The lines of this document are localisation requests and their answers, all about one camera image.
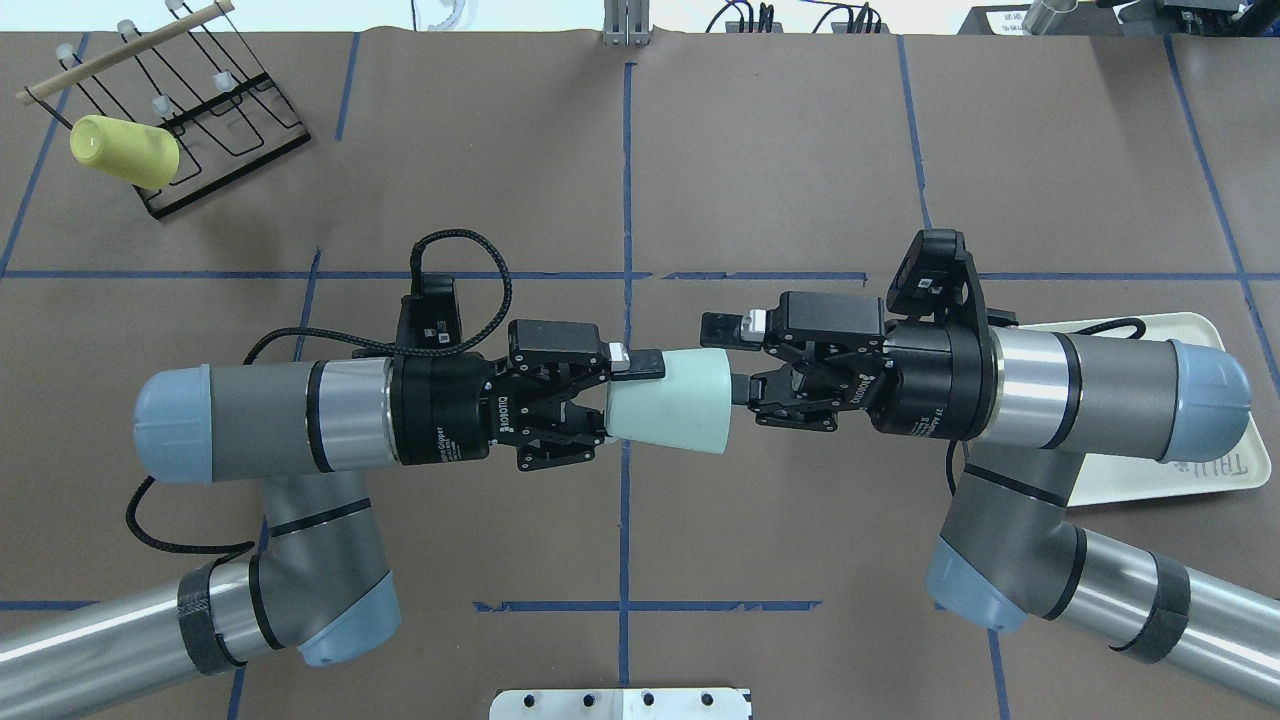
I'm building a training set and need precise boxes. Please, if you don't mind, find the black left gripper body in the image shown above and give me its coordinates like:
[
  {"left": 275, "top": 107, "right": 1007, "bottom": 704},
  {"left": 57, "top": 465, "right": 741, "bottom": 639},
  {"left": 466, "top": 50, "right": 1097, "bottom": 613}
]
[{"left": 390, "top": 319, "right": 609, "bottom": 471}]

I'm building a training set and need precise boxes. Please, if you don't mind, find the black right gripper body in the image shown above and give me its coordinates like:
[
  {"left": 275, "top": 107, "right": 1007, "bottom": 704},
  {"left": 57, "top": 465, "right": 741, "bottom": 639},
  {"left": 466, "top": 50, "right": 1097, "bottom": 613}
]
[{"left": 748, "top": 291, "right": 995, "bottom": 439}]

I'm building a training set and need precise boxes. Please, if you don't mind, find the light green cup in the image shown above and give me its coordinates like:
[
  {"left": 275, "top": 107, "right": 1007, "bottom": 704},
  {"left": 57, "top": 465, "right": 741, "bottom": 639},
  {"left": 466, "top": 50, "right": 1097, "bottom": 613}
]
[{"left": 604, "top": 348, "right": 732, "bottom": 454}]

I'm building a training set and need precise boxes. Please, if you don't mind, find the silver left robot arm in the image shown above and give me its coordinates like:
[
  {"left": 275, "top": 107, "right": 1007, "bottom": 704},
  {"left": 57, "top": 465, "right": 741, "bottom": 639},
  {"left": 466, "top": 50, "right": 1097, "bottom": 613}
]
[{"left": 3, "top": 320, "right": 668, "bottom": 719}]

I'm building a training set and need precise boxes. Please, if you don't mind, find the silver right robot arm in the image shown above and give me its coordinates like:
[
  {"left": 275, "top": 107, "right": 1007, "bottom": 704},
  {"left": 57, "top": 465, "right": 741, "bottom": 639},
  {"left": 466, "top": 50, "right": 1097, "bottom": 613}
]
[{"left": 700, "top": 290, "right": 1277, "bottom": 706}]

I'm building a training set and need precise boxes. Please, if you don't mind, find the cream bear serving tray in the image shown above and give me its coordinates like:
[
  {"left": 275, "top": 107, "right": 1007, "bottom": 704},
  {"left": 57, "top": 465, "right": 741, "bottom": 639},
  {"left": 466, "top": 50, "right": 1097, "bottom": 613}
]
[{"left": 974, "top": 313, "right": 1270, "bottom": 507}]

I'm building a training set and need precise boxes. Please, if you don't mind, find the metal cup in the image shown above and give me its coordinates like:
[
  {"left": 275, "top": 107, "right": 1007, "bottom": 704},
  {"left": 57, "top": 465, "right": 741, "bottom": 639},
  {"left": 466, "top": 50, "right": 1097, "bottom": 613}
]
[{"left": 1021, "top": 0, "right": 1079, "bottom": 36}]

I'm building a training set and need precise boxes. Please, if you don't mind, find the yellow cup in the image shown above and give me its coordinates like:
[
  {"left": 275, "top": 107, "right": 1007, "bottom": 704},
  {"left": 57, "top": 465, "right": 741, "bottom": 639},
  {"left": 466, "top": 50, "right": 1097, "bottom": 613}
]
[{"left": 70, "top": 115, "right": 180, "bottom": 190}]

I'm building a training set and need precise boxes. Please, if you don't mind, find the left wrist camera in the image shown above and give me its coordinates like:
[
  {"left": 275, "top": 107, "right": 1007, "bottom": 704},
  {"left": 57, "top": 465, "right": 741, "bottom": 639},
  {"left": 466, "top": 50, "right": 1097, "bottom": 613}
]
[{"left": 396, "top": 273, "right": 463, "bottom": 350}]

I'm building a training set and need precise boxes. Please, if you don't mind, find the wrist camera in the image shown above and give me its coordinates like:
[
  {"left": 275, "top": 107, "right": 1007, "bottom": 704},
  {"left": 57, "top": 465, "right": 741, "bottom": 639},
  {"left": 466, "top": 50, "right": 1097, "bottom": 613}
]
[
  {"left": 884, "top": 228, "right": 989, "bottom": 329},
  {"left": 396, "top": 273, "right": 463, "bottom": 350}
]

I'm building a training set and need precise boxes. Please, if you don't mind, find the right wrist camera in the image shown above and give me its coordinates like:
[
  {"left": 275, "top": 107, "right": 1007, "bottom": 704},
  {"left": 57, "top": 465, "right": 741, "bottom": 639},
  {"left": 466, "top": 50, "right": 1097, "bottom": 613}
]
[{"left": 884, "top": 228, "right": 989, "bottom": 329}]

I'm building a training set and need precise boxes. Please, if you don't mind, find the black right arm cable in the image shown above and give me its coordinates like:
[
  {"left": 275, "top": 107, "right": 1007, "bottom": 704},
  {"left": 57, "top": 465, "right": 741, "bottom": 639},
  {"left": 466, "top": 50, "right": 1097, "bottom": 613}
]
[{"left": 945, "top": 313, "right": 1149, "bottom": 496}]

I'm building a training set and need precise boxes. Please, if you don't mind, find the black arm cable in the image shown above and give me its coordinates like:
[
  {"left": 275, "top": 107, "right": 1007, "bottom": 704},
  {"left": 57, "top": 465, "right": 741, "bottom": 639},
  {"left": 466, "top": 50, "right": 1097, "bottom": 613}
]
[
  {"left": 125, "top": 229, "right": 515, "bottom": 556},
  {"left": 945, "top": 313, "right": 1149, "bottom": 496}
]

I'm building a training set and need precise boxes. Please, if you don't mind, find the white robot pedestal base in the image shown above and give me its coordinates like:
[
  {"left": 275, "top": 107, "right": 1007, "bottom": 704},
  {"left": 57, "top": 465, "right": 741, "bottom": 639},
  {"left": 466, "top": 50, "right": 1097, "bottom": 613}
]
[{"left": 488, "top": 687, "right": 754, "bottom": 719}]

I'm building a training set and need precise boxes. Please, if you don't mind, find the aluminium frame post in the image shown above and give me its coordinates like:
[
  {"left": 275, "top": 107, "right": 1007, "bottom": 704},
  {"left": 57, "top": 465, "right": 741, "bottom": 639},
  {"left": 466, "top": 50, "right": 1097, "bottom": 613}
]
[{"left": 602, "top": 0, "right": 652, "bottom": 47}]

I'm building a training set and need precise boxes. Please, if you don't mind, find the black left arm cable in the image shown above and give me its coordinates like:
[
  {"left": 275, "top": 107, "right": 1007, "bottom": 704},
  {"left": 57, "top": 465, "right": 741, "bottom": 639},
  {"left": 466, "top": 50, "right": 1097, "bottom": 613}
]
[{"left": 125, "top": 229, "right": 515, "bottom": 556}]

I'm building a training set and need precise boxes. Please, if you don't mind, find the black wire cup rack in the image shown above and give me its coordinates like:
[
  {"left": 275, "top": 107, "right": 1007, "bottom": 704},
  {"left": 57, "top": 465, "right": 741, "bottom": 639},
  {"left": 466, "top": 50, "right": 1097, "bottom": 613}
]
[{"left": 15, "top": 1, "right": 312, "bottom": 220}]

